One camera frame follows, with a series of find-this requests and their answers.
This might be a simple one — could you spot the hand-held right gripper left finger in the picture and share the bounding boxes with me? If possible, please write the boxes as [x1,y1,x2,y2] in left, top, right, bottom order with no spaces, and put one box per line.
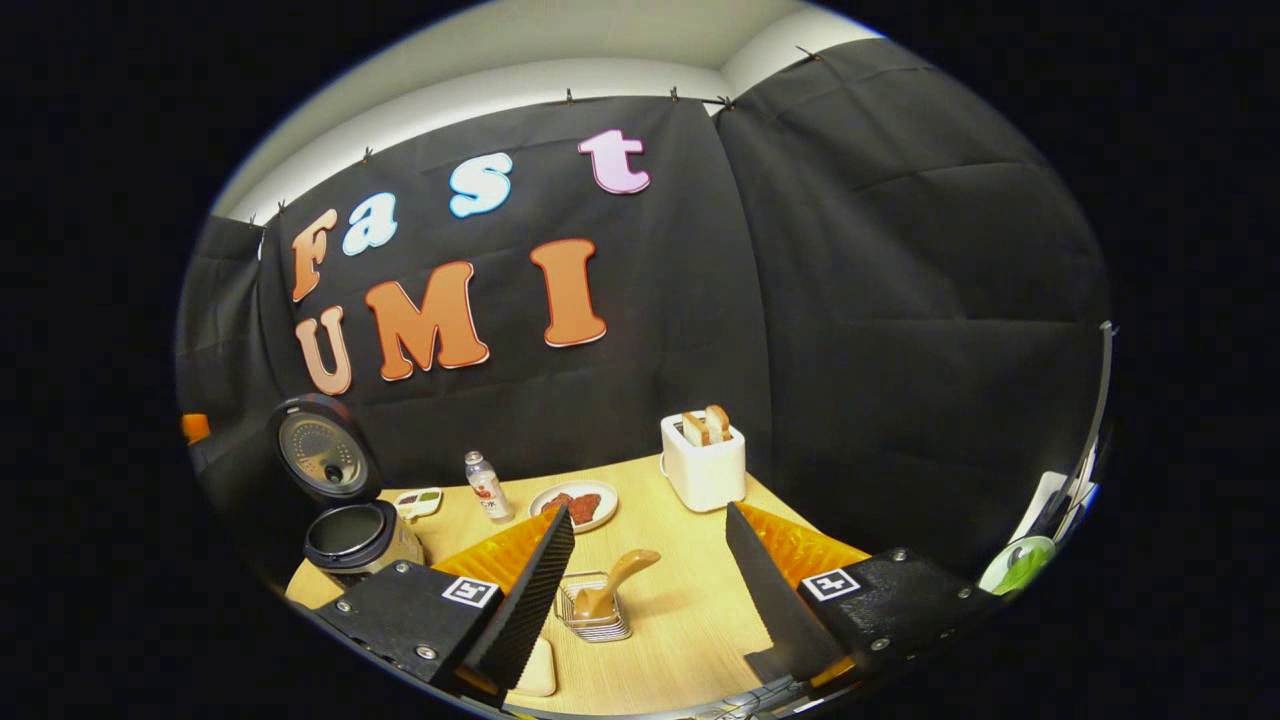
[312,503,578,706]

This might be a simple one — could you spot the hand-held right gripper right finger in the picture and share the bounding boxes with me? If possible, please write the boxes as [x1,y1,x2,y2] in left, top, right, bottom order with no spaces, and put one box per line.
[725,500,1001,696]

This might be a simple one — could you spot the metal wire chopstick holder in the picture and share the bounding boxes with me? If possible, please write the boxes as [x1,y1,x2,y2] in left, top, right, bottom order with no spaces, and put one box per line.
[553,570,633,643]

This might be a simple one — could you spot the wooden spoon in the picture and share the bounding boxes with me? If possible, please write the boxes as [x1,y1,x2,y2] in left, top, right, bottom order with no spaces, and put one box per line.
[572,548,662,619]

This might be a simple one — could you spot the dark grey rice cooker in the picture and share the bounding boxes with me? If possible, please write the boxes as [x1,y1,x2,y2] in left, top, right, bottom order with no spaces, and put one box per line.
[268,393,426,589]

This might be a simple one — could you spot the cream rectangular container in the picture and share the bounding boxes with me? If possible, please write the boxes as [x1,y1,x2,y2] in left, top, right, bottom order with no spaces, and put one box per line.
[510,635,558,698]

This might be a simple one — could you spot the clear bottle with red label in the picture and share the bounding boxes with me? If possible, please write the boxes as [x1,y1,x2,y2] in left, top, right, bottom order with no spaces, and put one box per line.
[464,450,516,525]

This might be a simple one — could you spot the white round plate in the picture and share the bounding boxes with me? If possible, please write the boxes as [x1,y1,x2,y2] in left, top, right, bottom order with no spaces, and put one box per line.
[528,480,619,534]

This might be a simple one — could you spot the white toaster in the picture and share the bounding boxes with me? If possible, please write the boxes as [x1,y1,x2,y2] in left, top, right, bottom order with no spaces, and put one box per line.
[660,410,747,513]

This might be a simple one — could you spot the white flat object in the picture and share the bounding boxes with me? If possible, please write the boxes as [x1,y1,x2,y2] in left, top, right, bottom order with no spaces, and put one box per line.
[1005,470,1071,546]

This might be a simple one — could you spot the black backdrop cloth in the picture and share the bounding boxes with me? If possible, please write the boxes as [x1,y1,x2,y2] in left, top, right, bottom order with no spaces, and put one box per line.
[175,38,1113,591]

